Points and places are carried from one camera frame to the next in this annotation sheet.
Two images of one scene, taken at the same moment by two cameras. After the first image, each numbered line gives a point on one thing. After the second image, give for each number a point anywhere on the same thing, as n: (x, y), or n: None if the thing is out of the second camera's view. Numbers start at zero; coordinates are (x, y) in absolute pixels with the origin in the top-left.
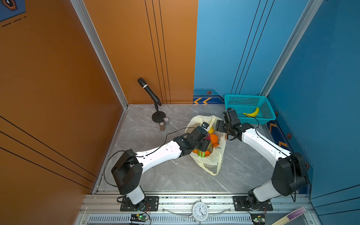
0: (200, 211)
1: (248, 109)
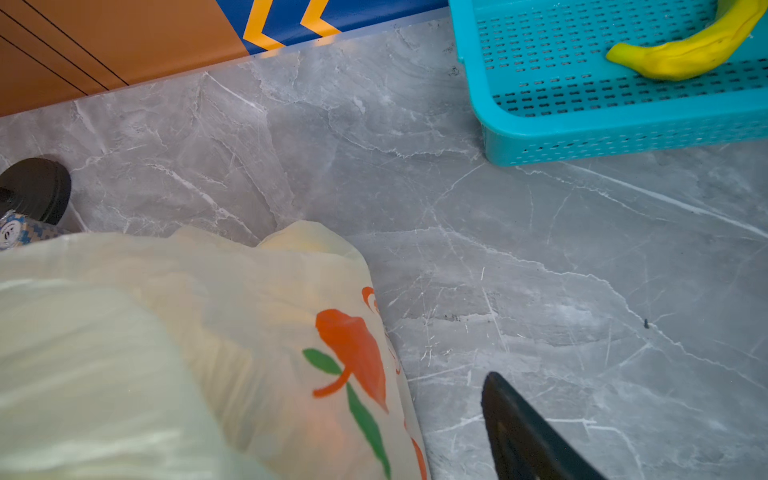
0: None
1: (552, 77)
